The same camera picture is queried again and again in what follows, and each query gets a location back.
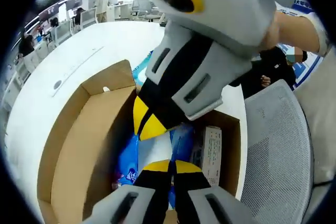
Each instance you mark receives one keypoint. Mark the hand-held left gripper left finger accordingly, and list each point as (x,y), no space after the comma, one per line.
(147,197)

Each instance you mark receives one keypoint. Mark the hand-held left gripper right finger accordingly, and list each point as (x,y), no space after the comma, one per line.
(199,200)

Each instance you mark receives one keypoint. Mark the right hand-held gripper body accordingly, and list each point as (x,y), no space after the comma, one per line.
(231,6)

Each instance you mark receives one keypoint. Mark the blue wet wipes pack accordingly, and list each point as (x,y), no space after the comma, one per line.
(140,69)

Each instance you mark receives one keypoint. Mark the blue soft tissue pack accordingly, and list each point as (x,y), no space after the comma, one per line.
(126,161)

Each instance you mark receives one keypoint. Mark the white blue medicine box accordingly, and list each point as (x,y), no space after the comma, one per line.
(208,153)

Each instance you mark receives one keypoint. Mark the brown cardboard shoe box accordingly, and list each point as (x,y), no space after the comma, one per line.
(86,129)

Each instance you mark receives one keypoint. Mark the person's right hand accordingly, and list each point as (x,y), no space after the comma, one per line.
(273,39)

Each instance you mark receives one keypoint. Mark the grey office chair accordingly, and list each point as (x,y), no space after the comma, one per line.
(153,14)
(140,7)

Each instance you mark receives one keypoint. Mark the grey mesh chair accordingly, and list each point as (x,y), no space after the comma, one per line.
(275,150)

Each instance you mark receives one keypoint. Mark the person's beige shirt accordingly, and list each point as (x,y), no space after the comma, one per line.
(317,119)

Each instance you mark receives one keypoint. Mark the dark wall display screen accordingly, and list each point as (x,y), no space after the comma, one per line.
(50,11)

